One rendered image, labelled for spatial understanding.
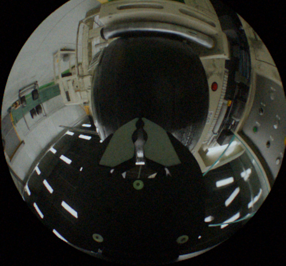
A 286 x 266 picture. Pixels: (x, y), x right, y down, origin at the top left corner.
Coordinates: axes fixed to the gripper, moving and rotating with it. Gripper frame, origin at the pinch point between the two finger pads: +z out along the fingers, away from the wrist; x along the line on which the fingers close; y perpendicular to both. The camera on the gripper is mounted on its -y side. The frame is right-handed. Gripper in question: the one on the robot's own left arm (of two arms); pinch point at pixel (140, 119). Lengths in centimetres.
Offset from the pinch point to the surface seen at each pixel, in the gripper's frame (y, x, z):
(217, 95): -1.0, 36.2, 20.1
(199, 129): 3.4, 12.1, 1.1
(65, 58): -86, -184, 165
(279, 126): -4, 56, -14
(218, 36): -23.0, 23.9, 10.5
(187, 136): 4.6, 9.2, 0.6
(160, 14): -24.4, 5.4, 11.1
